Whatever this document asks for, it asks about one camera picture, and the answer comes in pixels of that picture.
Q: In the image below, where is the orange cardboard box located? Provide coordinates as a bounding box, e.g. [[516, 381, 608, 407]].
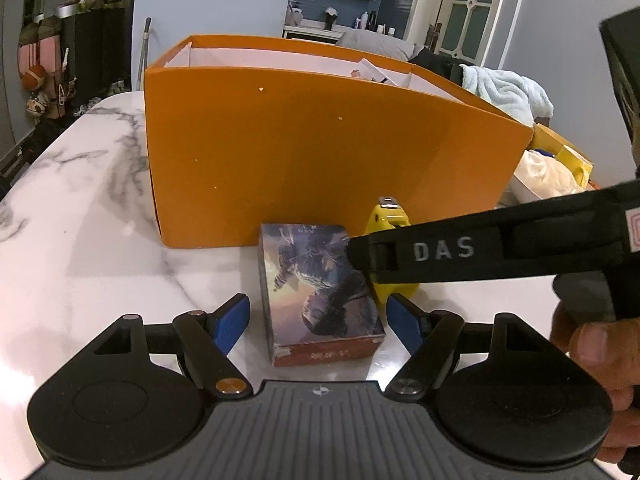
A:
[[144, 34, 535, 250]]

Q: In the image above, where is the yellow tape measure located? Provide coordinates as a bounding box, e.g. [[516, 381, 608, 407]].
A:
[[362, 195, 422, 307]]

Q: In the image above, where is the white vanity counter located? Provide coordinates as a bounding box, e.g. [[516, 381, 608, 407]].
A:
[[282, 23, 347, 42]]

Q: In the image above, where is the basketball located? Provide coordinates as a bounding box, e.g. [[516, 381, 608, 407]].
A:
[[22, 63, 49, 92]]

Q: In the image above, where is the pink bag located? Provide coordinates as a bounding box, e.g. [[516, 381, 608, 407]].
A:
[[17, 34, 64, 79]]

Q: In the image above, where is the black cabinet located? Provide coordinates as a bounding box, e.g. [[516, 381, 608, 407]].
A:
[[64, 2, 137, 107]]

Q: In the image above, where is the grey cushion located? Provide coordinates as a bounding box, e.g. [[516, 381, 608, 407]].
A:
[[335, 28, 417, 62]]

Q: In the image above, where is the black jacket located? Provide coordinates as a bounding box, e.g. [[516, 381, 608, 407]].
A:
[[412, 48, 472, 92]]

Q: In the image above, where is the yellow mug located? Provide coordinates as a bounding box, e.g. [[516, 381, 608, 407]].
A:
[[554, 144, 595, 187]]

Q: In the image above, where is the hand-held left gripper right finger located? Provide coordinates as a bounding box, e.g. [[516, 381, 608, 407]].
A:
[[385, 293, 551, 401]]

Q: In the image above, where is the white bowl with plastic bag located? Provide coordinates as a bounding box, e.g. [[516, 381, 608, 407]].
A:
[[499, 149, 602, 207]]

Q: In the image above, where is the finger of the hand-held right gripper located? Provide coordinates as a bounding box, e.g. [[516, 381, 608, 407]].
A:
[[348, 227, 401, 285]]

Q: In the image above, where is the yellow box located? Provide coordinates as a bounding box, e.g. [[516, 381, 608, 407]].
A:
[[529, 123, 597, 172]]

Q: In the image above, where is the glass panel door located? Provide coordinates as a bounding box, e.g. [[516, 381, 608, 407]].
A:
[[434, 0, 512, 67]]

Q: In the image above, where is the light blue towel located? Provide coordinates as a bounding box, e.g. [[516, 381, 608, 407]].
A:
[[459, 63, 556, 129]]

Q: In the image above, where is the patterned ball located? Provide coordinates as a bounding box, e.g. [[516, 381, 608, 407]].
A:
[[25, 92, 50, 119]]

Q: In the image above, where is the printed card box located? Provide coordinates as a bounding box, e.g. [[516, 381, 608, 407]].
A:
[[258, 222, 387, 369]]

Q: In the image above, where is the person's right hand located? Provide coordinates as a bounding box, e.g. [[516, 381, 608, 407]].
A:
[[550, 306, 640, 467]]

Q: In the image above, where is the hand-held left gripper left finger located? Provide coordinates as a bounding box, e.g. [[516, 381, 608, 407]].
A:
[[95, 293, 251, 401]]

